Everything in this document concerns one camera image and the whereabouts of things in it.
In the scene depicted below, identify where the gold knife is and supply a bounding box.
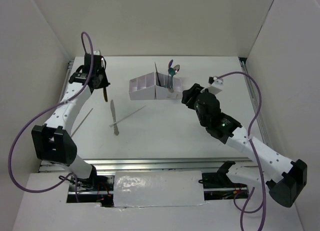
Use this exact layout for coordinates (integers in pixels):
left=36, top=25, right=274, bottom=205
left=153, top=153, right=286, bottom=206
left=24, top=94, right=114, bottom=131
left=102, top=87, right=108, bottom=103

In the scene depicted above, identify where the white chopstick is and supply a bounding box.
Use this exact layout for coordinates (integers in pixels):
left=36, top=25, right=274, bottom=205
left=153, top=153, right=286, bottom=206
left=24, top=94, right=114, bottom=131
left=109, top=105, right=146, bottom=128
left=70, top=108, right=93, bottom=138

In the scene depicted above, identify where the silver ornate knife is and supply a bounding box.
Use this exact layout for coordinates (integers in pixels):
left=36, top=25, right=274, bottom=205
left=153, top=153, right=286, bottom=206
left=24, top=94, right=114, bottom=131
left=110, top=99, right=119, bottom=136

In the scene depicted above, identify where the black knife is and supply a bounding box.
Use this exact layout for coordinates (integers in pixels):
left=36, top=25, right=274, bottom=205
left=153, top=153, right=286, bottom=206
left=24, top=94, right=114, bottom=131
left=154, top=62, right=162, bottom=87

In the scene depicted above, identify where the silver ornate spoon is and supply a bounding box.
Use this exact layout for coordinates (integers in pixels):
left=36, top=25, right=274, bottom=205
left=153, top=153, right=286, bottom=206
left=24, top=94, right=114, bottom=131
left=173, top=64, right=181, bottom=76

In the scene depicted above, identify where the teal spoon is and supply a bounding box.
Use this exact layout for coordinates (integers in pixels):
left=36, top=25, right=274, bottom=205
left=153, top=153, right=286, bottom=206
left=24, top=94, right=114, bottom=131
left=168, top=67, right=175, bottom=89

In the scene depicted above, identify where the iridescent rainbow spoon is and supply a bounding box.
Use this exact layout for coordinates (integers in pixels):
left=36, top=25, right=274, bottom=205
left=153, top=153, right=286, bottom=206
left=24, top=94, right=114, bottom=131
left=168, top=59, right=174, bottom=69

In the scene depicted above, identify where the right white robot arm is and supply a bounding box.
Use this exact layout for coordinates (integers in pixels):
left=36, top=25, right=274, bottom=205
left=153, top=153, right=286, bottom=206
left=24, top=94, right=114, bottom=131
left=181, top=83, right=307, bottom=208

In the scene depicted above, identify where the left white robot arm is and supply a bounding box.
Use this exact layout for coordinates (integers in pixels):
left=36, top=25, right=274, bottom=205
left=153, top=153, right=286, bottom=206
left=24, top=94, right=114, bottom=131
left=31, top=51, right=110, bottom=191

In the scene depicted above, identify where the white left utensil organizer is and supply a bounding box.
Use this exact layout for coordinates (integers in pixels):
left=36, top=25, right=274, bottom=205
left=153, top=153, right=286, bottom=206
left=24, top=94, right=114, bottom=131
left=128, top=72, right=156, bottom=101

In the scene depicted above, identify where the white utensil organizer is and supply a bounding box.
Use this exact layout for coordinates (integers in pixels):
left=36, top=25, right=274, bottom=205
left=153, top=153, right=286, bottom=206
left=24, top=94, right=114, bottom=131
left=155, top=72, right=183, bottom=100
left=128, top=72, right=156, bottom=101

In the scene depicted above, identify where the white right utensil organizer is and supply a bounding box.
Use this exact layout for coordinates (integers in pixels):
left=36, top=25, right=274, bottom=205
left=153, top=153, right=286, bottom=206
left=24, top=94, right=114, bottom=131
left=155, top=72, right=183, bottom=100

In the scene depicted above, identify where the white cover plate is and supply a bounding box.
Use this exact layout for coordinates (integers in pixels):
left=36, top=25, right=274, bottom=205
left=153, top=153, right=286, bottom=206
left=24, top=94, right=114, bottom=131
left=113, top=170, right=205, bottom=208

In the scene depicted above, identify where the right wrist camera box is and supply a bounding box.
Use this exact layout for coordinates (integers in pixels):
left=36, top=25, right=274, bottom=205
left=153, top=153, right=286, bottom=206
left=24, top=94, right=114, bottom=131
left=207, top=76, right=224, bottom=95

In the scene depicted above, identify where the aluminium right rail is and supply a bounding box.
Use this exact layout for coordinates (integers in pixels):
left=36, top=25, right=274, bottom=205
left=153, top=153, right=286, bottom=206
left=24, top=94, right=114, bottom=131
left=238, top=57, right=280, bottom=168

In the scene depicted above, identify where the aluminium rail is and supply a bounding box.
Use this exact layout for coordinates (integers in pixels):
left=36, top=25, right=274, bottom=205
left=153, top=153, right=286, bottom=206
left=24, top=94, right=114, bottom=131
left=39, top=154, right=256, bottom=172
left=238, top=57, right=280, bottom=168

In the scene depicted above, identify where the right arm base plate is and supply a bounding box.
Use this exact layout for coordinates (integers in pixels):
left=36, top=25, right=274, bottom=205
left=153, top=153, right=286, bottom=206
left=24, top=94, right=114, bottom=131
left=198, top=160, right=247, bottom=190

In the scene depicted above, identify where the aluminium front rail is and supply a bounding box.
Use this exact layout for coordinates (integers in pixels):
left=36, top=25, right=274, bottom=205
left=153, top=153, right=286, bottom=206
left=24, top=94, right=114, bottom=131
left=39, top=154, right=256, bottom=172

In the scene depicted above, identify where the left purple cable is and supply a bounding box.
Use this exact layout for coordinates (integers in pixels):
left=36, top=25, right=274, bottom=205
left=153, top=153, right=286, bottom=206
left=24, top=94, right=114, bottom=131
left=8, top=31, right=95, bottom=203

